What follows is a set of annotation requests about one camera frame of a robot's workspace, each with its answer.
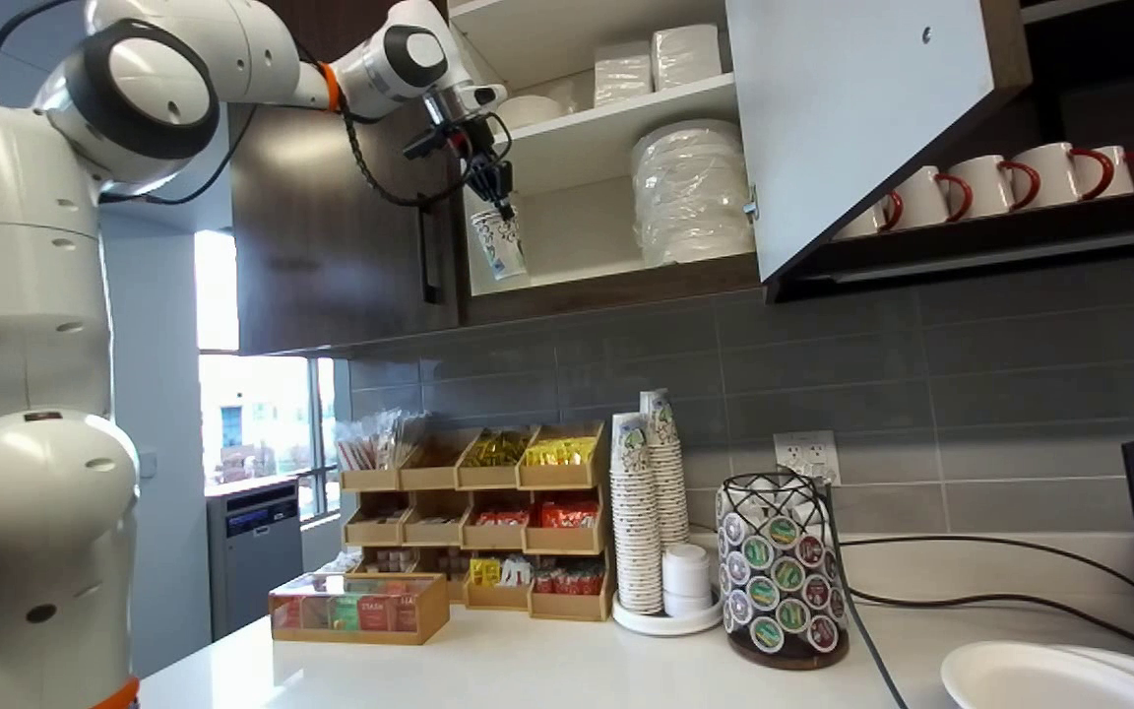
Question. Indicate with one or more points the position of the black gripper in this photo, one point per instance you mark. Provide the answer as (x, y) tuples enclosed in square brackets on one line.
[(476, 130)]

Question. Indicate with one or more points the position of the patterned paper cup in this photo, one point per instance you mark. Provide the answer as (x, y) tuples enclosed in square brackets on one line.
[(497, 241)]

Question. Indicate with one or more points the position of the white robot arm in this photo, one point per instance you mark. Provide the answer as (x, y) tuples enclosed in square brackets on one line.
[(127, 113)]

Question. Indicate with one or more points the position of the white bowl stack on shelf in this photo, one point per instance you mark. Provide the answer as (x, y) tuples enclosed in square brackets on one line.
[(533, 113)]

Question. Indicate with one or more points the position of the wrapped plate stack on shelf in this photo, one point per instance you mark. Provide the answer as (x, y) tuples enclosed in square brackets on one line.
[(691, 190)]

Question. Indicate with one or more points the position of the tall paper cup stack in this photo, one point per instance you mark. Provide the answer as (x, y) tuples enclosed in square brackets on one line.
[(634, 514)]

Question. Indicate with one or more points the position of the wooden tea organizer shelf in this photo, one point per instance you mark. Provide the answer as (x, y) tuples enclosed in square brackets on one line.
[(505, 516)]

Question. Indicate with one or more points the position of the white open cabinet door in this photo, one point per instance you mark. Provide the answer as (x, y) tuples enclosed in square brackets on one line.
[(847, 96)]

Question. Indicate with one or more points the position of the white round cup tray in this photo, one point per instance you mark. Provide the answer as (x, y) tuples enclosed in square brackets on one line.
[(666, 623)]

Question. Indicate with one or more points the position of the white napkin pack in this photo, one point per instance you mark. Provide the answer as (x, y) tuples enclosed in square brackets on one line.
[(619, 71), (683, 58)]

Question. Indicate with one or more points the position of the wooden tea box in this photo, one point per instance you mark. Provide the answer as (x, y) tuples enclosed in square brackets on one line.
[(396, 610)]

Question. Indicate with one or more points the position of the white lid stack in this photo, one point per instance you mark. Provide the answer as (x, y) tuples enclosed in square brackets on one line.
[(687, 581)]

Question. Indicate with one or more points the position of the white paper plate stack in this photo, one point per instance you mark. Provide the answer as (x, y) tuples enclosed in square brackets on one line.
[(1026, 677)]

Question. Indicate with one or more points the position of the dark wood wall cabinet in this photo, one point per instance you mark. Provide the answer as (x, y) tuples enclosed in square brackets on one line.
[(339, 234)]

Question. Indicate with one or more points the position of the white wall outlet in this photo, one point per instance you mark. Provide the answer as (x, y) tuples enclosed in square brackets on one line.
[(808, 452)]

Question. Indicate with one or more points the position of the white red-handled mug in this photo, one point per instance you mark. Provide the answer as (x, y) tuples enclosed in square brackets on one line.
[(1060, 174), (991, 187), (918, 203)]

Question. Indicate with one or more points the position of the wire coffee pod carousel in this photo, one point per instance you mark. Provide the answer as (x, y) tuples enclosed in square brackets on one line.
[(783, 581)]

